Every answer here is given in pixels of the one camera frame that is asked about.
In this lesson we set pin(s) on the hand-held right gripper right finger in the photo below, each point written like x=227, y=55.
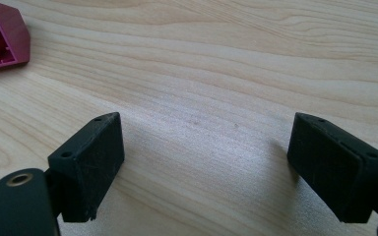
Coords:
x=338, y=170

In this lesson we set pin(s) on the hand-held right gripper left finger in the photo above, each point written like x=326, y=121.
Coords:
x=88, y=170

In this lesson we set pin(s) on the magenta toy block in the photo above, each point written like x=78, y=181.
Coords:
x=6, y=36

